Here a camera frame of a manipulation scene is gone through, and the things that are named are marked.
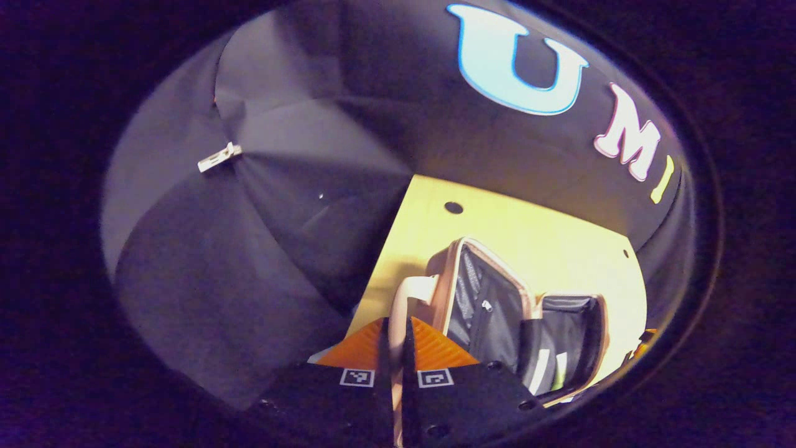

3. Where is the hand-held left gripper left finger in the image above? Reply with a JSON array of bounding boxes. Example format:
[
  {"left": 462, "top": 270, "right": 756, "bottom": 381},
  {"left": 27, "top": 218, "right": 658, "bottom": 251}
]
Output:
[{"left": 248, "top": 317, "right": 397, "bottom": 448}]

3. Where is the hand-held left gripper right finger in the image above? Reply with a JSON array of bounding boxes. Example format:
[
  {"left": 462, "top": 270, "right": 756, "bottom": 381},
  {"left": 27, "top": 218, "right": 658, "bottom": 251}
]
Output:
[{"left": 400, "top": 316, "right": 549, "bottom": 448}]

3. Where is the beige pink suitcase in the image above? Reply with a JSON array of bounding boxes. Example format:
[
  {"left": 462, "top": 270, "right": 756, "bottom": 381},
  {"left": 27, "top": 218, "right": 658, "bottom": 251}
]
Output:
[{"left": 387, "top": 236, "right": 611, "bottom": 446}]

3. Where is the black backdrop cloth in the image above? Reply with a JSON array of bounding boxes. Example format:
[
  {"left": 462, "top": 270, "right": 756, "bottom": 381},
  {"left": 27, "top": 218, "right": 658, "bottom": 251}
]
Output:
[{"left": 103, "top": 0, "right": 697, "bottom": 411}]

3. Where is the silver cloth clip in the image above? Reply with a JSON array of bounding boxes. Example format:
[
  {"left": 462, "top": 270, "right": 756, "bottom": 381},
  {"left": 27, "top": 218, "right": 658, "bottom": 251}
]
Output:
[{"left": 197, "top": 142, "right": 243, "bottom": 174}]

